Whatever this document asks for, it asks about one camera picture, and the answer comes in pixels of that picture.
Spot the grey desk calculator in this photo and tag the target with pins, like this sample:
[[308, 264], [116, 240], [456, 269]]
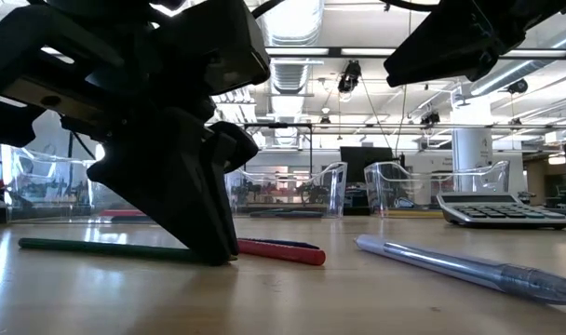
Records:
[[497, 214]]

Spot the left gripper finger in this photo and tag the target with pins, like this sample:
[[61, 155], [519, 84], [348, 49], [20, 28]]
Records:
[[238, 146], [171, 195]]

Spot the black monitor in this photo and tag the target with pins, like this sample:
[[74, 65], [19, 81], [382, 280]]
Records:
[[367, 163]]

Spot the long green pencil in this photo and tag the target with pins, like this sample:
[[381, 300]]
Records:
[[101, 249]]

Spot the clear purple pen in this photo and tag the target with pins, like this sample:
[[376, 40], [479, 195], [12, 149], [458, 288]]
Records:
[[474, 270]]

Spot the clear plastic bin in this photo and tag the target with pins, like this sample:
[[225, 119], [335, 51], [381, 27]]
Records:
[[404, 200], [45, 205], [329, 195]]

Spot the silver ceiling duct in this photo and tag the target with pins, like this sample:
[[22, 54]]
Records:
[[297, 23]]

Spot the black ceiling spotlight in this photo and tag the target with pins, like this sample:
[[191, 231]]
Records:
[[349, 76], [518, 86]]

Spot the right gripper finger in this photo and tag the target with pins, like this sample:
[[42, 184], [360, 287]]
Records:
[[432, 51]]

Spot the black overhead beam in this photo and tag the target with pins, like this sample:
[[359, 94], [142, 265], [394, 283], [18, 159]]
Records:
[[334, 51]]

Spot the white round column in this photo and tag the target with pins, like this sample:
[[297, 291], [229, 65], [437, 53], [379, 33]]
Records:
[[471, 149]]

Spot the yellow pencil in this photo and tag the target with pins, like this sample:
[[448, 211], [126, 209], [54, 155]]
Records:
[[413, 214]]

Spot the red marker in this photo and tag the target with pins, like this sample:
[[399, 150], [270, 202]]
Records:
[[283, 252]]

